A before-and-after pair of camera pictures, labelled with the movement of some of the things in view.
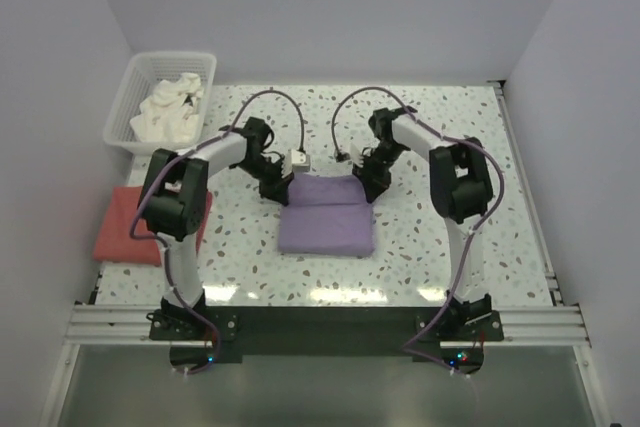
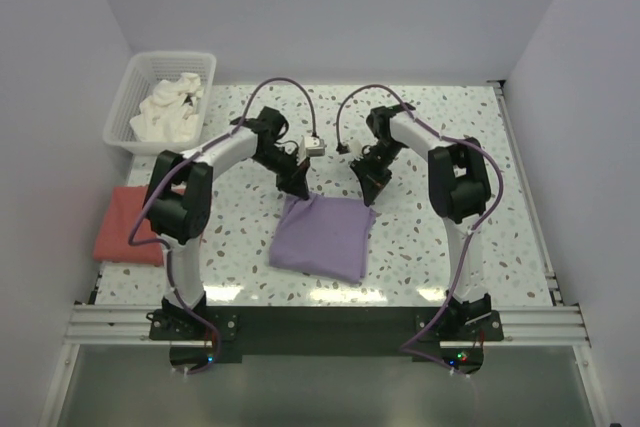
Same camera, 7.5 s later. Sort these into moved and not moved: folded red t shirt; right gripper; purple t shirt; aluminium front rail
Moved: purple t shirt
Not moved: folded red t shirt; aluminium front rail; right gripper
